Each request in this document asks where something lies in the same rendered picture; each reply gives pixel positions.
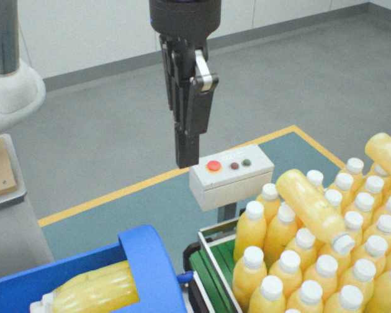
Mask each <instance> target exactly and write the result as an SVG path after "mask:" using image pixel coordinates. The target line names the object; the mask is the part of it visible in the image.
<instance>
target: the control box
mask: <svg viewBox="0 0 391 313"><path fill-rule="evenodd" d="M241 153H242V154H243V155H242V154H241ZM238 154H239V156H238ZM224 157H225V158H224ZM228 157H229V158H228ZM244 159H249V160H251V165H250V166H245V165H243V160H244ZM211 160H216V161H219V162H220V164H222V167H220V169H219V170H210V169H208V168H207V163H208V162H209V161H211ZM232 162H237V163H239V168H238V169H235V170H234V169H232V168H231V163H232ZM273 170H274V164H273V163H271V161H270V160H269V159H268V157H267V156H266V155H265V153H263V152H262V151H261V149H260V148H259V147H258V145H257V144H256V143H254V144H251V145H247V146H244V147H239V148H237V149H234V150H229V151H225V152H222V153H216V154H213V155H209V156H207V157H203V158H200V159H199V165H196V166H192V167H190V168H189V187H190V189H191V191H192V193H193V195H194V197H195V199H196V200H197V202H198V203H199V206H200V208H201V209H202V211H203V212H204V211H209V210H211V209H216V208H218V207H220V206H224V205H227V204H231V203H234V202H237V201H242V200H244V199H246V198H249V197H253V196H257V195H260V194H261V193H262V190H263V186H265V185H266V184H270V183H271V177H272V174H273Z"/></svg>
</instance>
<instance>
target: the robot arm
mask: <svg viewBox="0 0 391 313"><path fill-rule="evenodd" d="M148 3H149V13H150V25H151V26H152V28H153V29H154V31H155V32H157V33H159V34H161V35H159V37H158V41H159V43H160V47H161V51H162V54H163V64H164V74H165V80H166V90H167V95H168V108H169V110H170V111H173V119H174V121H175V122H177V123H175V124H174V135H175V152H176V164H177V166H178V168H179V169H180V170H181V169H184V168H188V167H192V166H196V165H199V137H200V134H206V133H207V128H208V124H209V117H210V110H211V105H212V98H213V95H214V91H215V89H216V87H217V85H218V81H219V77H218V74H217V73H209V71H208V68H207V65H206V63H207V61H208V58H209V49H208V46H207V38H208V36H209V35H210V34H211V33H213V32H215V31H216V30H217V29H218V27H219V26H220V18H221V5H222V0H148ZM44 99H45V85H44V83H43V80H42V78H41V77H40V75H39V74H38V73H37V72H36V71H35V70H34V69H33V68H31V67H29V66H28V65H27V64H26V63H25V62H24V61H23V60H21V59H20V58H19V16H18V0H0V132H3V131H5V130H7V129H9V128H11V127H12V126H13V125H16V124H18V123H20V122H22V121H23V120H26V118H28V117H30V116H31V115H32V114H34V113H35V112H36V111H37V110H38V109H39V108H40V106H41V105H42V104H43V102H44Z"/></svg>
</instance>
